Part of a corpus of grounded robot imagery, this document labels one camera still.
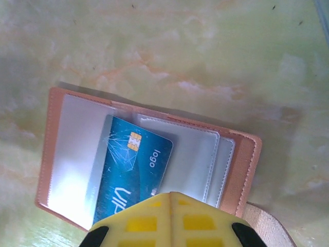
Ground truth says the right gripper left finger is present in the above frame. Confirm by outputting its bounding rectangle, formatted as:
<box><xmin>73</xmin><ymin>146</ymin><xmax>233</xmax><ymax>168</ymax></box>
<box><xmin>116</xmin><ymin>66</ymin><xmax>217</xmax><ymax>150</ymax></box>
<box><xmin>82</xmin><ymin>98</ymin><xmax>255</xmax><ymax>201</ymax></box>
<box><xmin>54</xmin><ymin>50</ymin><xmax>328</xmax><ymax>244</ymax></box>
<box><xmin>81</xmin><ymin>191</ymin><xmax>172</xmax><ymax>247</ymax></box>

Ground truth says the brown leather card holder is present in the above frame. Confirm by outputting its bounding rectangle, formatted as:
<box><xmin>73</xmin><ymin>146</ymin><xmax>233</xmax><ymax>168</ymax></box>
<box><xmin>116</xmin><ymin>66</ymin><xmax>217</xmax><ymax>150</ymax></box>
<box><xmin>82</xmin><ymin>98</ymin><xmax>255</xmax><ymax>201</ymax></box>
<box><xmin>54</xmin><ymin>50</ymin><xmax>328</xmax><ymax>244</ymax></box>
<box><xmin>34</xmin><ymin>86</ymin><xmax>294</xmax><ymax>247</ymax></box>

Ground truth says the blue credit card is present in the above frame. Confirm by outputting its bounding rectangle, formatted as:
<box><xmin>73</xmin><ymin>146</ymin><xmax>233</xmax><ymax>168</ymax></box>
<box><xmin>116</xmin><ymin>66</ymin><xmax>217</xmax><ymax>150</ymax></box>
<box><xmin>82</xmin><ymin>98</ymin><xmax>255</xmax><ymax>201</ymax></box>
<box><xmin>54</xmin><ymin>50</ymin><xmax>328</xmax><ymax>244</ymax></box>
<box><xmin>92</xmin><ymin>114</ymin><xmax>174</xmax><ymax>225</ymax></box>

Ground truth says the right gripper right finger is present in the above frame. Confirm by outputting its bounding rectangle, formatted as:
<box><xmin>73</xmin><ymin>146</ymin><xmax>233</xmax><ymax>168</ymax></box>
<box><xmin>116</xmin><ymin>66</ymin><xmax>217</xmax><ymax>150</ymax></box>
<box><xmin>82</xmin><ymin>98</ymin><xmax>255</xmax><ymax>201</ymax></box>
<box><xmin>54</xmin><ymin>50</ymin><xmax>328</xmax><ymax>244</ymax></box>
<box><xmin>170</xmin><ymin>191</ymin><xmax>268</xmax><ymax>247</ymax></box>

